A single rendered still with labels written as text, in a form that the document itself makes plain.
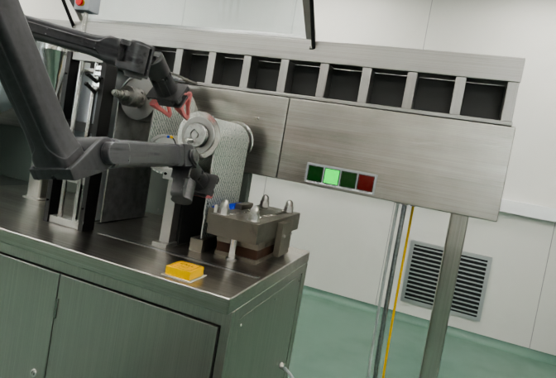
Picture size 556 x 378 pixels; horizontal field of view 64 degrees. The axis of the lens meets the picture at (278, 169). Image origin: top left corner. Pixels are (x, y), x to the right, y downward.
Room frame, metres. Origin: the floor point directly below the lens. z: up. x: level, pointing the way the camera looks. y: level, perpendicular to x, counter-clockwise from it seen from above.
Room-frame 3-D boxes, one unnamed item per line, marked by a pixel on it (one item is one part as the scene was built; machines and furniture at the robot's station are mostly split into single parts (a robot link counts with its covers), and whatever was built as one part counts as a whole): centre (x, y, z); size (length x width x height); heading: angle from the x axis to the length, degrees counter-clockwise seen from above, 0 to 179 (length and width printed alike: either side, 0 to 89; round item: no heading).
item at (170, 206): (1.34, 0.31, 1.05); 0.06 x 0.05 x 0.31; 160
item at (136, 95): (1.43, 0.50, 1.33); 0.06 x 0.06 x 0.06; 70
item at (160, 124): (1.53, 0.34, 1.16); 0.39 x 0.23 x 0.51; 70
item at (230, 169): (1.46, 0.16, 1.11); 0.23 x 0.01 x 0.18; 160
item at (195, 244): (1.47, 0.16, 0.92); 0.28 x 0.04 x 0.04; 160
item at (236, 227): (1.46, 0.03, 1.00); 0.40 x 0.16 x 0.06; 160
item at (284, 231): (1.44, -0.06, 0.96); 0.10 x 0.03 x 0.11; 160
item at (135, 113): (1.58, 0.45, 1.33); 0.25 x 0.14 x 0.14; 160
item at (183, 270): (1.09, 0.19, 0.91); 0.07 x 0.07 x 0.02; 70
